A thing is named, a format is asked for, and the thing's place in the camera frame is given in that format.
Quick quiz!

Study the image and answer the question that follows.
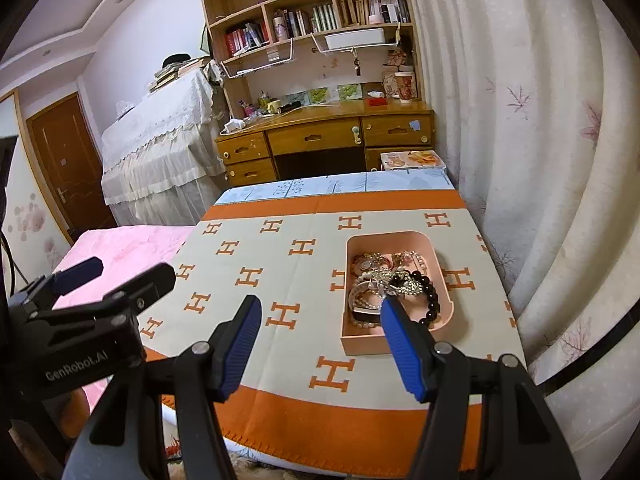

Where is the lace-covered cabinet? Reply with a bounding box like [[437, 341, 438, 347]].
[[101, 62, 228, 228]]

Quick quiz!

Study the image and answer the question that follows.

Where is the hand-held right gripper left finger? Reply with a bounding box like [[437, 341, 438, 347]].
[[60, 294, 263, 480]]

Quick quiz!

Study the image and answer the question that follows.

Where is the gold and pink watch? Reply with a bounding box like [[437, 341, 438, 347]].
[[352, 252, 396, 274]]

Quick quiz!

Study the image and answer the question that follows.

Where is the white floral curtain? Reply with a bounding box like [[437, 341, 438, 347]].
[[400, 0, 640, 461]]

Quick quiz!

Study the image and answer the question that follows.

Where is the red and white paper cup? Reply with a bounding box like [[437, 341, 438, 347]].
[[395, 71, 417, 104]]

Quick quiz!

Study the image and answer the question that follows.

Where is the wooden bookshelf hutch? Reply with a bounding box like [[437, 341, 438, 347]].
[[192, 0, 418, 111]]

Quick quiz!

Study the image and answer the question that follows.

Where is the row of upright books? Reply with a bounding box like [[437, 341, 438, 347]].
[[224, 0, 412, 58]]

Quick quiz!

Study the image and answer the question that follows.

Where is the black bead bracelet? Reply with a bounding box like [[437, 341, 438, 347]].
[[395, 270, 442, 329]]

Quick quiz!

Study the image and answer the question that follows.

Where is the black cable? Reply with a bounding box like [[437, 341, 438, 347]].
[[0, 230, 27, 287]]

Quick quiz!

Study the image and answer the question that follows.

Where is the pale blue printed bedsheet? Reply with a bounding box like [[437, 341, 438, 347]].
[[214, 169, 456, 206]]

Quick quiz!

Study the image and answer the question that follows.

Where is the white wire basket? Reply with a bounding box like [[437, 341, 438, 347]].
[[310, 25, 401, 56], [220, 40, 296, 79]]

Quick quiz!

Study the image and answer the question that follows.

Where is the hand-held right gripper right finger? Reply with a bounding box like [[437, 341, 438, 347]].
[[380, 296, 583, 480]]

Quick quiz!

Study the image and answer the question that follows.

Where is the brown wooden door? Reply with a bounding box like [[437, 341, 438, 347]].
[[25, 92, 118, 233]]

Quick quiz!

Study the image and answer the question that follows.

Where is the orange printed box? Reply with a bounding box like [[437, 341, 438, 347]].
[[380, 150, 447, 172]]

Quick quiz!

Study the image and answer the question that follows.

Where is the white pearl bracelet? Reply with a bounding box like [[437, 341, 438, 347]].
[[350, 285, 386, 332]]

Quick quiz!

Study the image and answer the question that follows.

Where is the pink quilt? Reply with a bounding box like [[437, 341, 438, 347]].
[[50, 225, 197, 401]]

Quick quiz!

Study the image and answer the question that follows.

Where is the white plastic box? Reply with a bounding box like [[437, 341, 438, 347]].
[[324, 30, 386, 50]]

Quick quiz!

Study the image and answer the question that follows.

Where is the stack of flat books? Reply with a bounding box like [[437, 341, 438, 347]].
[[149, 57, 213, 94]]

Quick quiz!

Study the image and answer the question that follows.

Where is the cream and orange printed blanket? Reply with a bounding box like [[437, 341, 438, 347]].
[[140, 190, 526, 476]]

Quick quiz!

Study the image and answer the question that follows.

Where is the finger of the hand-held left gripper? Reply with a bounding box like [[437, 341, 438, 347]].
[[47, 256, 105, 297], [96, 262, 177, 321]]

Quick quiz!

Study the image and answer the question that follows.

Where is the pink jewelry tray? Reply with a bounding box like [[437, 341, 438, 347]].
[[340, 231, 456, 357]]

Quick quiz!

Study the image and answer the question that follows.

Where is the wooden desk with drawers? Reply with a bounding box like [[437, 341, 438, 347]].
[[215, 100, 435, 188]]

